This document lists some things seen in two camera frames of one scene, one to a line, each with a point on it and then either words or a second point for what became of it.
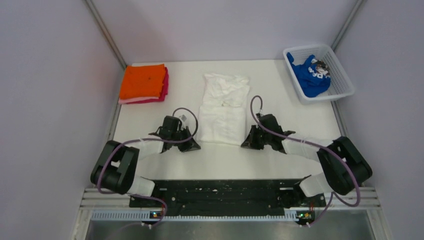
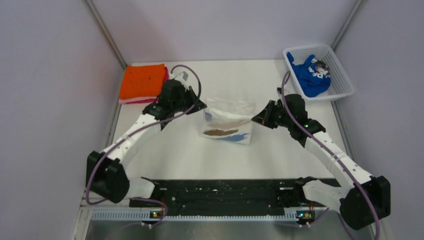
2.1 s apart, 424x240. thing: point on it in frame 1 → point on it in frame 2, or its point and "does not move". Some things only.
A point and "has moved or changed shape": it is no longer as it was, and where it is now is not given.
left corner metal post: x=107 y=34 does not move
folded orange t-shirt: x=143 y=81 does not move
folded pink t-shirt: x=165 y=91 does not move
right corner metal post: x=356 y=6 does not move
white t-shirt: x=223 y=109 has moved or changed shape
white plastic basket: x=316 y=74 does not move
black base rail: x=228 y=195 does not move
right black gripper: x=250 y=142 → x=264 y=117
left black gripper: x=189 y=145 → x=194 y=100
